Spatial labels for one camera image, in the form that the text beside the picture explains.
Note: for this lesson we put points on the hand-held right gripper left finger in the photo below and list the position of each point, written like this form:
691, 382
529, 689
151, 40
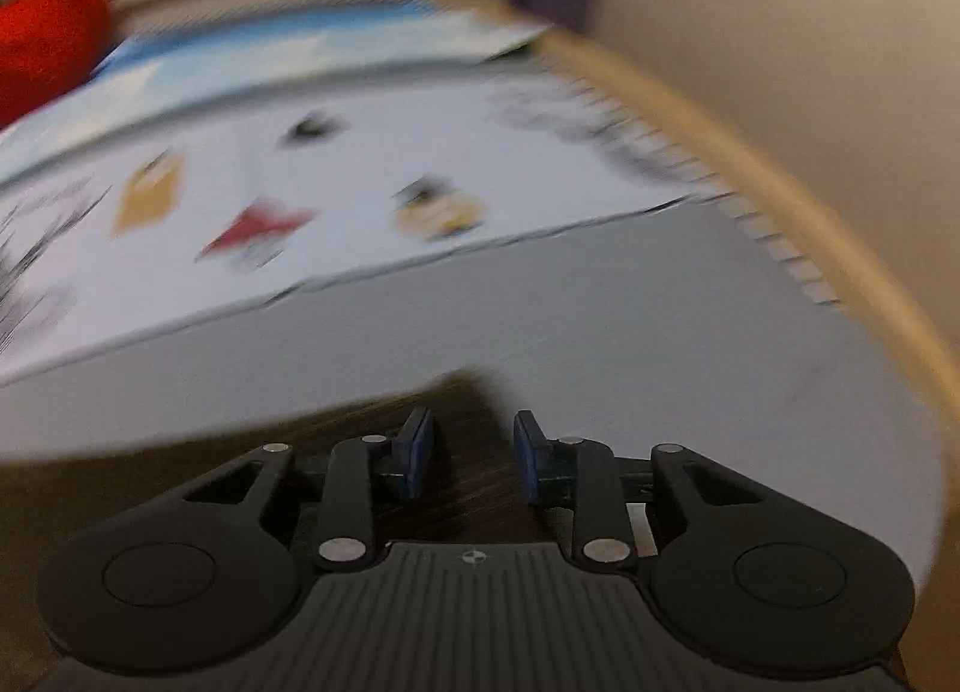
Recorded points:
416, 452

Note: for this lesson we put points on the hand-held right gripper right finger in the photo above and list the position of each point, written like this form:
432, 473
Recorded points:
527, 456

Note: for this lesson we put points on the olive brown pants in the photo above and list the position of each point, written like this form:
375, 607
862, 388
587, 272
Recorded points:
465, 452

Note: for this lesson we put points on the printed play mat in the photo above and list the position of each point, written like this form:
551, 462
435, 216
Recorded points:
450, 137

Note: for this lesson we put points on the red folded blanket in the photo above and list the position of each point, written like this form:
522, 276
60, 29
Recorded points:
45, 51

